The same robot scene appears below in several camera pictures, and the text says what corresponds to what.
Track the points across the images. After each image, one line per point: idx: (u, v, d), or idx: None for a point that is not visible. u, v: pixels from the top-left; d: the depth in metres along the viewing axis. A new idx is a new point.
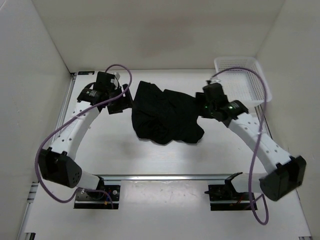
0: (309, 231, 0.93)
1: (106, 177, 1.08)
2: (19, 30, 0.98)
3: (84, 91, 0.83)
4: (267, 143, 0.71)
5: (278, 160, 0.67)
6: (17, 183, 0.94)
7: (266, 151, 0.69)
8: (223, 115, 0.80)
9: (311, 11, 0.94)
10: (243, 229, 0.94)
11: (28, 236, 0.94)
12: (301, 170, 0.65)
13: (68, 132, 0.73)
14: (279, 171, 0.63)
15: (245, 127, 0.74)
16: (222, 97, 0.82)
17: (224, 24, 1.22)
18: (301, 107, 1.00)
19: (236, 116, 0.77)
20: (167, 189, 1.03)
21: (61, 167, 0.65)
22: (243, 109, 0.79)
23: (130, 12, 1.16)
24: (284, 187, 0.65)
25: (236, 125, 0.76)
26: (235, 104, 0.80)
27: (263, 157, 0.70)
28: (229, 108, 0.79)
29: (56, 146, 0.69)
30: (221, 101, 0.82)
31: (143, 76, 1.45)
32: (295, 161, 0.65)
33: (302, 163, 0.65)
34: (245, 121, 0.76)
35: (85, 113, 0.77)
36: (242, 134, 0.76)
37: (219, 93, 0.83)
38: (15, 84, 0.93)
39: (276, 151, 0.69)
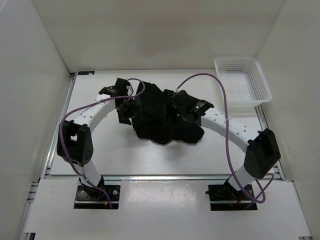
0: (309, 231, 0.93)
1: (106, 177, 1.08)
2: (19, 30, 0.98)
3: (105, 87, 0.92)
4: (236, 125, 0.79)
5: (249, 137, 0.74)
6: (17, 183, 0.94)
7: (237, 133, 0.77)
8: (193, 116, 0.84)
9: (312, 11, 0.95)
10: (243, 229, 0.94)
11: (28, 236, 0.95)
12: (273, 140, 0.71)
13: (91, 112, 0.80)
14: (251, 146, 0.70)
15: (214, 119, 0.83)
16: (188, 100, 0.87)
17: (224, 24, 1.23)
18: (301, 106, 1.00)
19: (204, 113, 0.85)
20: (168, 189, 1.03)
21: (80, 136, 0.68)
22: (208, 105, 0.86)
23: (131, 12, 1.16)
24: (263, 160, 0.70)
25: (207, 120, 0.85)
26: (200, 103, 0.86)
27: (237, 139, 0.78)
28: (196, 108, 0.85)
29: (78, 120, 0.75)
30: (188, 103, 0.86)
31: (143, 76, 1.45)
32: (263, 134, 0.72)
33: (270, 132, 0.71)
34: (212, 114, 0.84)
35: (106, 102, 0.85)
36: (215, 126, 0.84)
37: (185, 97, 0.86)
38: (15, 84, 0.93)
39: (245, 130, 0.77)
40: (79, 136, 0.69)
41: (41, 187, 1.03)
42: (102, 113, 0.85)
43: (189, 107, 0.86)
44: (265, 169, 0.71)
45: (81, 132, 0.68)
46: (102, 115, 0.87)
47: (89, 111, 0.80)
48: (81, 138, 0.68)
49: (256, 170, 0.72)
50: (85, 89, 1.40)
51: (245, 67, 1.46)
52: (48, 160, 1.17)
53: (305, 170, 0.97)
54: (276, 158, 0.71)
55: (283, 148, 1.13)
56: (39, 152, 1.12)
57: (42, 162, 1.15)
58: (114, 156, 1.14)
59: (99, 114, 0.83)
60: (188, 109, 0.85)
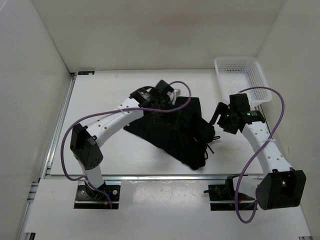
0: (309, 231, 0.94)
1: (105, 177, 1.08)
2: (19, 31, 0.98)
3: (140, 91, 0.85)
4: (271, 151, 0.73)
5: (276, 166, 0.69)
6: (17, 183, 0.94)
7: (267, 156, 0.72)
8: (239, 120, 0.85)
9: (312, 11, 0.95)
10: (243, 229, 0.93)
11: (28, 236, 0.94)
12: (300, 183, 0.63)
13: (108, 121, 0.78)
14: (273, 175, 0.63)
15: (256, 133, 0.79)
16: (244, 105, 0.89)
17: (224, 24, 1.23)
18: (301, 106, 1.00)
19: (251, 122, 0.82)
20: (167, 189, 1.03)
21: (86, 148, 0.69)
22: (260, 118, 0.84)
23: (131, 12, 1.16)
24: (276, 194, 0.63)
25: (249, 130, 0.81)
26: (253, 113, 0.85)
27: (264, 162, 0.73)
28: (247, 114, 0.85)
29: (92, 128, 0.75)
30: (243, 108, 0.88)
31: (143, 76, 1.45)
32: (293, 172, 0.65)
33: (301, 176, 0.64)
34: (257, 128, 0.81)
35: (129, 111, 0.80)
36: (253, 140, 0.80)
37: (243, 101, 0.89)
38: (15, 84, 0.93)
39: (277, 159, 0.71)
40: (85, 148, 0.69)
41: (41, 187, 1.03)
42: (123, 121, 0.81)
43: (242, 110, 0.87)
44: (273, 204, 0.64)
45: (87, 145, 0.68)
46: (123, 123, 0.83)
47: (108, 120, 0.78)
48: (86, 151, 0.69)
49: (264, 199, 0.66)
50: (85, 89, 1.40)
51: (245, 67, 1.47)
52: (48, 160, 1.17)
53: (305, 170, 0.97)
54: (290, 199, 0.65)
55: (283, 148, 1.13)
56: (39, 152, 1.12)
57: (42, 162, 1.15)
58: (115, 156, 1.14)
59: (118, 124, 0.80)
60: (239, 112, 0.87)
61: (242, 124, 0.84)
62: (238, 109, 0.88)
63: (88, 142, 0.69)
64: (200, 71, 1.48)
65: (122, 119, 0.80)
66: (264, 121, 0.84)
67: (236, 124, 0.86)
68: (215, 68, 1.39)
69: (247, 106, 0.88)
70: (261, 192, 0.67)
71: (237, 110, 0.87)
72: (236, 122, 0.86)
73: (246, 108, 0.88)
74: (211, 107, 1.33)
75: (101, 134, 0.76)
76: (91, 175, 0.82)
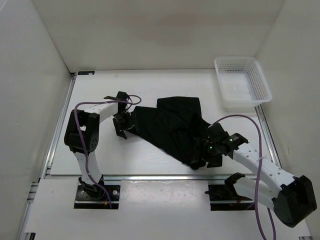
0: (309, 231, 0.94)
1: (106, 177, 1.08)
2: (19, 30, 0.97)
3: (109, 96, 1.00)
4: (270, 167, 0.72)
5: (282, 181, 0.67)
6: (17, 183, 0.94)
7: (269, 175, 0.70)
8: (225, 148, 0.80)
9: (312, 11, 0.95)
10: (243, 229, 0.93)
11: (28, 236, 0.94)
12: (309, 189, 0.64)
13: (99, 106, 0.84)
14: (285, 193, 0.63)
15: (247, 155, 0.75)
16: (223, 133, 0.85)
17: (225, 24, 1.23)
18: (301, 106, 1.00)
19: (236, 146, 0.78)
20: (167, 189, 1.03)
21: (91, 123, 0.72)
22: (243, 140, 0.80)
23: (131, 12, 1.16)
24: (296, 209, 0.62)
25: (239, 155, 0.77)
26: (234, 137, 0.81)
27: (268, 181, 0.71)
28: (230, 140, 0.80)
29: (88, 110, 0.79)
30: (222, 135, 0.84)
31: (143, 76, 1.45)
32: (299, 181, 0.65)
33: (305, 180, 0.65)
34: (246, 150, 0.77)
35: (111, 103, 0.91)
36: (247, 163, 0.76)
37: (219, 130, 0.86)
38: (15, 84, 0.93)
39: (279, 173, 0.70)
40: (90, 122, 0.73)
41: (41, 187, 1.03)
42: (107, 113, 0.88)
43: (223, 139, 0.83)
44: (298, 218, 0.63)
45: (92, 118, 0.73)
46: (106, 116, 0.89)
47: (98, 106, 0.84)
48: (92, 124, 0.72)
49: (287, 216, 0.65)
50: (85, 89, 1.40)
51: (245, 67, 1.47)
52: (48, 160, 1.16)
53: (305, 170, 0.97)
54: (310, 207, 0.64)
55: (283, 148, 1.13)
56: (39, 152, 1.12)
57: (42, 162, 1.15)
58: (114, 156, 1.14)
59: (105, 112, 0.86)
60: (220, 140, 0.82)
61: (230, 151, 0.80)
62: (218, 139, 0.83)
63: (92, 116, 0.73)
64: (200, 71, 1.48)
65: (108, 108, 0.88)
66: (247, 140, 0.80)
67: (225, 153, 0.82)
68: (215, 68, 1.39)
69: (224, 131, 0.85)
70: (280, 212, 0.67)
71: (218, 140, 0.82)
72: (223, 151, 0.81)
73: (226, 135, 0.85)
74: (211, 107, 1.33)
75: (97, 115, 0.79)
76: (91, 166, 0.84)
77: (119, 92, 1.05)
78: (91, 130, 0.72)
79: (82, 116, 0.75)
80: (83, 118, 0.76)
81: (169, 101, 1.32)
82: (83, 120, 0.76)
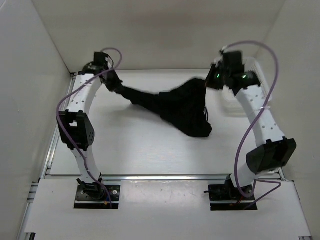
0: (309, 231, 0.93)
1: (105, 177, 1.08)
2: (19, 30, 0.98)
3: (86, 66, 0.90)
4: (266, 120, 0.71)
5: (269, 136, 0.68)
6: (17, 183, 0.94)
7: (262, 126, 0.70)
8: (234, 82, 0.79)
9: (312, 11, 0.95)
10: (243, 229, 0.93)
11: (28, 236, 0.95)
12: (290, 150, 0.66)
13: (81, 96, 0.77)
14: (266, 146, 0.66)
15: (251, 100, 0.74)
16: (239, 66, 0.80)
17: (225, 24, 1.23)
18: (301, 105, 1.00)
19: (247, 86, 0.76)
20: (167, 189, 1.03)
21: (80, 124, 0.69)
22: (255, 82, 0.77)
23: (131, 12, 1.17)
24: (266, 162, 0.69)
25: (244, 95, 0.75)
26: (249, 74, 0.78)
27: (258, 131, 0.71)
28: (243, 76, 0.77)
29: (72, 107, 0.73)
30: (237, 68, 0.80)
31: (143, 76, 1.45)
32: (285, 142, 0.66)
33: (292, 146, 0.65)
34: (252, 93, 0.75)
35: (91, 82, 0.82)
36: (247, 104, 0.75)
37: (237, 61, 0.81)
38: (14, 84, 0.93)
39: (271, 128, 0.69)
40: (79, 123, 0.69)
41: (41, 187, 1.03)
42: (91, 94, 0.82)
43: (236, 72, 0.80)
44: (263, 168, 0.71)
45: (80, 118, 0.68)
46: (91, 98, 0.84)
47: (79, 96, 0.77)
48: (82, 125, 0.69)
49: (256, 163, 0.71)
50: None
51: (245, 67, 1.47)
52: (48, 160, 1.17)
53: (306, 170, 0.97)
54: (278, 163, 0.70)
55: None
56: (39, 152, 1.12)
57: (42, 162, 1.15)
58: (115, 156, 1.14)
59: (89, 96, 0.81)
60: (233, 73, 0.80)
61: (237, 87, 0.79)
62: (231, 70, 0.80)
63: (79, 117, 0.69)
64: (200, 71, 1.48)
65: (91, 91, 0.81)
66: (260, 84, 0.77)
67: (230, 86, 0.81)
68: None
69: (241, 64, 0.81)
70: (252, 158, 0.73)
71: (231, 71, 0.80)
72: (230, 84, 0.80)
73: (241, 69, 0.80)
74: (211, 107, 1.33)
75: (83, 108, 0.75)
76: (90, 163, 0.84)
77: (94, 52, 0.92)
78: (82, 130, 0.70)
79: (65, 115, 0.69)
80: (71, 117, 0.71)
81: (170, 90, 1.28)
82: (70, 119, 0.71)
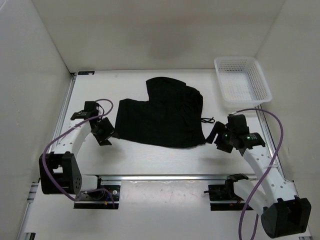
0: (309, 231, 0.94)
1: (104, 177, 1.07)
2: (18, 30, 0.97)
3: (76, 112, 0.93)
4: (274, 178, 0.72)
5: (280, 195, 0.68)
6: (17, 183, 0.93)
7: (271, 185, 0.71)
8: (240, 142, 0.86)
9: (312, 11, 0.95)
10: (243, 229, 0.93)
11: (28, 236, 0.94)
12: (305, 212, 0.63)
13: (69, 137, 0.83)
14: (278, 205, 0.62)
15: (257, 158, 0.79)
16: (243, 127, 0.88)
17: (225, 24, 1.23)
18: (301, 106, 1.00)
19: (251, 146, 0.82)
20: (168, 188, 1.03)
21: (66, 165, 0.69)
22: (260, 141, 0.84)
23: (130, 13, 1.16)
24: (282, 225, 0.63)
25: (250, 155, 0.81)
26: (253, 135, 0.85)
27: (268, 189, 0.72)
28: (247, 137, 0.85)
29: (58, 149, 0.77)
30: (242, 130, 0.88)
31: (143, 76, 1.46)
32: (298, 201, 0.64)
33: (306, 206, 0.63)
34: (258, 153, 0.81)
35: (81, 125, 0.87)
36: (254, 165, 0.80)
37: (240, 123, 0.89)
38: (14, 84, 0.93)
39: (281, 187, 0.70)
40: (66, 164, 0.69)
41: None
42: (79, 138, 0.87)
43: (241, 133, 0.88)
44: (280, 232, 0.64)
45: (66, 158, 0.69)
46: (80, 140, 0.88)
47: (68, 139, 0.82)
48: (66, 168, 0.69)
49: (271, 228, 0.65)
50: (85, 89, 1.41)
51: (245, 67, 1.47)
52: None
53: (305, 170, 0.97)
54: (297, 228, 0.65)
55: (283, 149, 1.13)
56: (39, 152, 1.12)
57: None
58: (115, 156, 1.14)
59: (78, 138, 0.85)
60: (238, 135, 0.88)
61: (243, 147, 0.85)
62: (237, 131, 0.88)
63: (66, 157, 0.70)
64: (199, 71, 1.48)
65: (80, 134, 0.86)
66: (264, 145, 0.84)
67: (237, 146, 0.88)
68: (215, 68, 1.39)
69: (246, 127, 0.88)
70: (267, 220, 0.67)
71: (237, 132, 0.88)
72: (236, 144, 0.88)
73: (245, 130, 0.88)
74: (211, 107, 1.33)
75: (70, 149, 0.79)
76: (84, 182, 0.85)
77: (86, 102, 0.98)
78: (69, 173, 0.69)
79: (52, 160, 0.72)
80: (55, 161, 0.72)
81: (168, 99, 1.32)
82: (57, 163, 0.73)
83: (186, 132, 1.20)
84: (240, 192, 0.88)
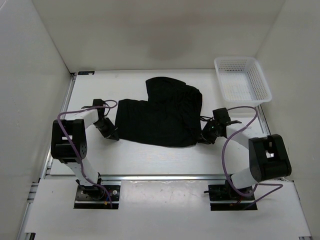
0: (309, 231, 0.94)
1: (105, 177, 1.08)
2: (19, 31, 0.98)
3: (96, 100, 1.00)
4: (250, 130, 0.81)
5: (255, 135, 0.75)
6: (17, 183, 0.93)
7: (247, 134, 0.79)
8: (223, 128, 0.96)
9: (313, 12, 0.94)
10: (243, 229, 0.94)
11: (28, 236, 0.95)
12: (280, 146, 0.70)
13: (80, 114, 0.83)
14: (254, 139, 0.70)
15: (235, 127, 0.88)
16: (226, 117, 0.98)
17: (225, 24, 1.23)
18: (301, 106, 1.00)
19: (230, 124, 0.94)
20: (168, 189, 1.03)
21: (77, 127, 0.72)
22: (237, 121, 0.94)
23: (130, 13, 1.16)
24: (265, 159, 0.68)
25: (229, 129, 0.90)
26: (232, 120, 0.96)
27: (246, 139, 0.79)
28: (227, 122, 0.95)
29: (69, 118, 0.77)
30: (225, 119, 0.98)
31: (143, 76, 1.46)
32: (271, 137, 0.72)
33: (276, 137, 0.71)
34: (235, 126, 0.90)
35: (91, 109, 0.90)
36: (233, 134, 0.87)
37: (224, 114, 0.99)
38: (14, 85, 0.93)
39: (255, 133, 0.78)
40: (76, 126, 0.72)
41: (41, 187, 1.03)
42: (88, 119, 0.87)
43: (224, 122, 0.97)
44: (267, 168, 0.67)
45: (78, 122, 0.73)
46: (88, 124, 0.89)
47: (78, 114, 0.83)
48: (77, 130, 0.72)
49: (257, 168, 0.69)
50: (85, 89, 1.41)
51: (245, 67, 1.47)
52: (48, 160, 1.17)
53: (305, 170, 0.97)
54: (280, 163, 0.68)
55: None
56: (39, 152, 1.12)
57: (42, 162, 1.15)
58: (115, 155, 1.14)
59: (88, 118, 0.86)
60: (221, 123, 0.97)
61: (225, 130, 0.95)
62: (220, 120, 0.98)
63: (77, 121, 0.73)
64: (199, 72, 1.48)
65: (89, 116, 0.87)
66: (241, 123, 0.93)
67: (221, 133, 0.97)
68: (215, 68, 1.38)
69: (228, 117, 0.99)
70: (254, 165, 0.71)
71: (221, 121, 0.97)
72: (220, 131, 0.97)
73: (228, 120, 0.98)
74: (211, 107, 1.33)
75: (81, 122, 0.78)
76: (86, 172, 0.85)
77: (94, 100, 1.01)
78: (78, 133, 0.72)
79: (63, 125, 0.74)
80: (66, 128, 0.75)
81: (167, 99, 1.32)
82: (68, 129, 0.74)
83: (185, 132, 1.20)
84: (239, 182, 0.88)
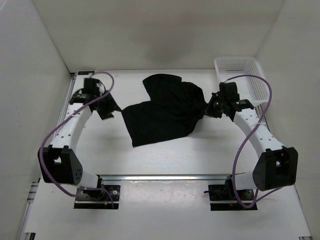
0: (309, 231, 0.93)
1: (105, 177, 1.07)
2: (19, 30, 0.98)
3: (75, 95, 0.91)
4: (263, 133, 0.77)
5: (269, 146, 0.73)
6: (16, 183, 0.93)
7: (260, 138, 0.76)
8: (230, 109, 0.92)
9: (313, 11, 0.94)
10: (243, 229, 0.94)
11: (28, 236, 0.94)
12: (292, 162, 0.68)
13: (67, 129, 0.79)
14: (267, 154, 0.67)
15: (246, 119, 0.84)
16: (234, 94, 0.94)
17: (225, 24, 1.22)
18: (302, 106, 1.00)
19: (240, 109, 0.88)
20: (168, 189, 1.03)
21: (65, 160, 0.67)
22: (249, 105, 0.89)
23: (130, 12, 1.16)
24: (273, 175, 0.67)
25: (239, 117, 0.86)
26: (242, 101, 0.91)
27: (257, 143, 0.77)
28: (236, 103, 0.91)
29: (57, 141, 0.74)
30: (233, 97, 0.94)
31: (143, 76, 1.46)
32: (285, 151, 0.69)
33: (292, 153, 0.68)
34: (247, 114, 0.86)
35: (80, 112, 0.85)
36: (245, 127, 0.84)
37: (232, 90, 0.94)
38: (14, 85, 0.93)
39: (269, 140, 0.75)
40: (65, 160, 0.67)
41: (41, 187, 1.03)
42: (79, 125, 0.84)
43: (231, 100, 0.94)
44: (271, 184, 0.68)
45: (65, 155, 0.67)
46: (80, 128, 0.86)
47: (66, 129, 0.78)
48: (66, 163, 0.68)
49: (262, 180, 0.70)
50: None
51: (245, 67, 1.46)
52: None
53: (305, 170, 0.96)
54: (286, 179, 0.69)
55: None
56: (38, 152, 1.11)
57: None
58: (115, 155, 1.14)
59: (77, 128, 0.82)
60: (229, 102, 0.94)
61: (233, 112, 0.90)
62: (228, 98, 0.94)
63: (65, 153, 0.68)
64: (200, 72, 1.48)
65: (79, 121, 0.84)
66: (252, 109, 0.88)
67: (228, 113, 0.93)
68: (215, 67, 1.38)
69: (236, 94, 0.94)
70: (259, 175, 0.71)
71: (227, 99, 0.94)
72: (227, 111, 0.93)
73: (236, 97, 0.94)
74: None
75: (69, 140, 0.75)
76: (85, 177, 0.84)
77: (85, 79, 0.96)
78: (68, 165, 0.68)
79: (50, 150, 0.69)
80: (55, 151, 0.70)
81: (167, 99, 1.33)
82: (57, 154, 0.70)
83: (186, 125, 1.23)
84: (240, 184, 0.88)
